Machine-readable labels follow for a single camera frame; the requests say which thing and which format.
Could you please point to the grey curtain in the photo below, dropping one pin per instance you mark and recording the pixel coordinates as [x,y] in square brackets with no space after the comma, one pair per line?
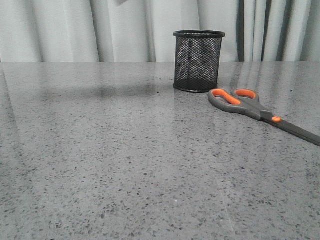
[142,30]

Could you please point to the black mesh pen holder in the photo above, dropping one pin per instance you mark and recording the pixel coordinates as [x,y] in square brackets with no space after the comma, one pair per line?
[197,60]

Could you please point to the grey orange scissors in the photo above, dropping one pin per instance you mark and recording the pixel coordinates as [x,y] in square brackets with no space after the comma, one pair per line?
[246,102]

